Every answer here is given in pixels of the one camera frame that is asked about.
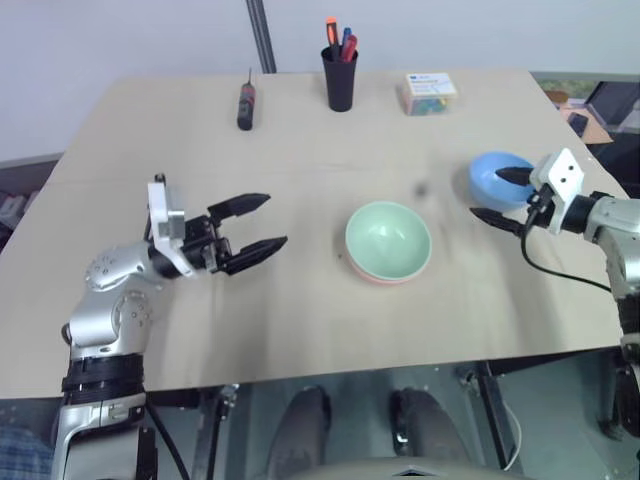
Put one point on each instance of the green bowl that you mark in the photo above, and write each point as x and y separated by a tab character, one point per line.
387	240

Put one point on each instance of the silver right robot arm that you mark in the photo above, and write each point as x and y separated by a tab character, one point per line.
620	250

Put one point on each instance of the red pen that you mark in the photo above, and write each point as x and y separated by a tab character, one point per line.
350	47

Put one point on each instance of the black screwdriver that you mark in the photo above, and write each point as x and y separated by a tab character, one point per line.
245	107

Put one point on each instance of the blue pen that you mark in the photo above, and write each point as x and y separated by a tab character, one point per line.
346	39

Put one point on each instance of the black pen cup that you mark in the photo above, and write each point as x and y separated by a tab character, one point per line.
340	82

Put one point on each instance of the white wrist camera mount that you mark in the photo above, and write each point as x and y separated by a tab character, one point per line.
560	172
161	215

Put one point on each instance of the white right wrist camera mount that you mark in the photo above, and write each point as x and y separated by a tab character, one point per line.
560	172

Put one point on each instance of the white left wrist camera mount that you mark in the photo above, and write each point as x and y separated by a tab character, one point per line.
161	215

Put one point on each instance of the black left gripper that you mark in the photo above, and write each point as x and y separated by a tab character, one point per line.
205	242

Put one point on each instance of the blue plaid fabric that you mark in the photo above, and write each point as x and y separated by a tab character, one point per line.
22	455

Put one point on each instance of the black table leg frame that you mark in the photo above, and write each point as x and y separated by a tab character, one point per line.
215	430
492	415

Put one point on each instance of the pink bowl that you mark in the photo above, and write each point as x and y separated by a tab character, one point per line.
372	280

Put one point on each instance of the grey metal post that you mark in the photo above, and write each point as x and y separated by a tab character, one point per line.
261	35

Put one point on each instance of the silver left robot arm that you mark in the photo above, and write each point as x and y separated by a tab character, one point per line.
107	310

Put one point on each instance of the blue bowl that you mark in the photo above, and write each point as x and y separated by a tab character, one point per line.
485	187

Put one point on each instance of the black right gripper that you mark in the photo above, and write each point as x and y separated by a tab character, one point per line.
539	202

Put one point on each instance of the cardboard box with clutter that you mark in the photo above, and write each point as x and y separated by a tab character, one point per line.
595	110

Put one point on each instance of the clear box of coloured clips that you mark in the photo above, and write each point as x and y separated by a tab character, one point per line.
429	95

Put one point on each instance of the grey robot torso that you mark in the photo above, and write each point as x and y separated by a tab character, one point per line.
415	469

